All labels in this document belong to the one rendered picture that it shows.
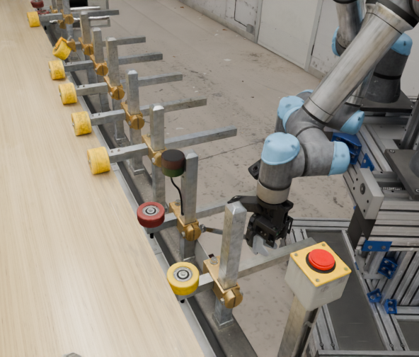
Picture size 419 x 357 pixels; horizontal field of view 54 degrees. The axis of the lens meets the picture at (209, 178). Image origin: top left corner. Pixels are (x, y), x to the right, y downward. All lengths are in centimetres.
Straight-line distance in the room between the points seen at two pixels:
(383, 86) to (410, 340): 103
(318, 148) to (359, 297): 120
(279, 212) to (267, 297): 124
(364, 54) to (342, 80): 7
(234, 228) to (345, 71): 42
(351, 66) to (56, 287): 84
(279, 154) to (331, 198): 198
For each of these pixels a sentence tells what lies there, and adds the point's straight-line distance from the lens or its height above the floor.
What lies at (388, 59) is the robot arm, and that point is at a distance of 164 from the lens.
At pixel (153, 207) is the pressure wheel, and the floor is 91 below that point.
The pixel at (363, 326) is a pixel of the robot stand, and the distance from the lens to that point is 195.
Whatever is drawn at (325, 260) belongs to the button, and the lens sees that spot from 68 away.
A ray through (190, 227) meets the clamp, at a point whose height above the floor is 87.
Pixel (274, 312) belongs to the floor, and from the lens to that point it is 213.
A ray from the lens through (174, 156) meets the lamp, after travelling 107.
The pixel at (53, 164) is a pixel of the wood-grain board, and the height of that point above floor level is 90.
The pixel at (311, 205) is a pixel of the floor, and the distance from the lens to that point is 274.
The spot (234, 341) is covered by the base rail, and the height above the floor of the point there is 70.
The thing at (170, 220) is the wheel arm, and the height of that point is 86.
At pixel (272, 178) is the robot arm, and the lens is 91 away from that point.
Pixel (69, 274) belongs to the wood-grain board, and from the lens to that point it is 109.
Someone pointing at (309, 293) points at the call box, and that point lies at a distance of 69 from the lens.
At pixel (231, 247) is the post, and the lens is 96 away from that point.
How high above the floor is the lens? 172
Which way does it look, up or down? 37 degrees down
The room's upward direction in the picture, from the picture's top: 4 degrees clockwise
